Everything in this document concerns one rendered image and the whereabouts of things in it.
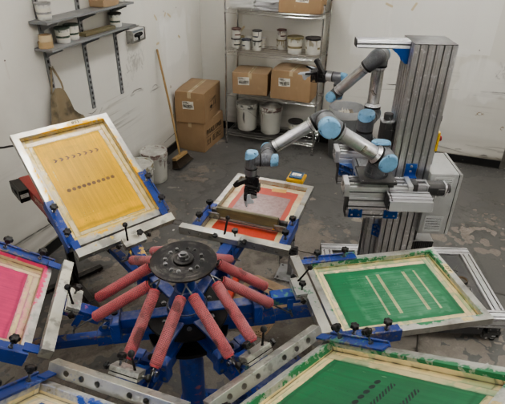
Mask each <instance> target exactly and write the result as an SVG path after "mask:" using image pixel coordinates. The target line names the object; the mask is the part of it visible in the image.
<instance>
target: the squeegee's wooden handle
mask: <svg viewBox="0 0 505 404"><path fill-rule="evenodd" d="M216 212H217V213H219V214H220V218H221V217H226V216H230V219H234V220H240V221H244V222H249V223H253V224H259V225H264V226H268V227H272V228H273V229H274V225H279V217H275V216H268V215H264V214H260V213H255V212H248V211H244V210H240V209H235V208H228V207H224V206H220V205H218V206H217V208H216Z"/></svg>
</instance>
